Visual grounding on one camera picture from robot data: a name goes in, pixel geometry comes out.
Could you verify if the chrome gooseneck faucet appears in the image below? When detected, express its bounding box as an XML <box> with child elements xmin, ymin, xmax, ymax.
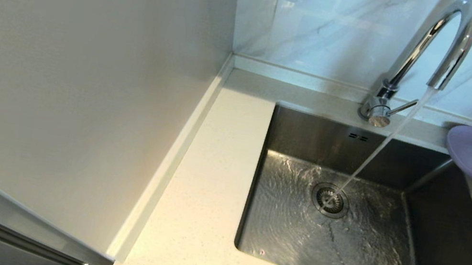
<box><xmin>356</xmin><ymin>0</ymin><xmax>472</xmax><ymax>142</ymax></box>

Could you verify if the stainless steel sink basin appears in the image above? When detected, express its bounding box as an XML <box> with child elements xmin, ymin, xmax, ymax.
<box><xmin>230</xmin><ymin>99</ymin><xmax>472</xmax><ymax>265</ymax></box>

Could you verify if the round metal drain strainer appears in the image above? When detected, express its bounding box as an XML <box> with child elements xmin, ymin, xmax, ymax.
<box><xmin>308</xmin><ymin>180</ymin><xmax>353</xmax><ymax>221</ymax></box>

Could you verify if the tall cabinet unit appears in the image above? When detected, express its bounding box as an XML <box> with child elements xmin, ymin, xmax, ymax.
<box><xmin>0</xmin><ymin>0</ymin><xmax>245</xmax><ymax>265</ymax></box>

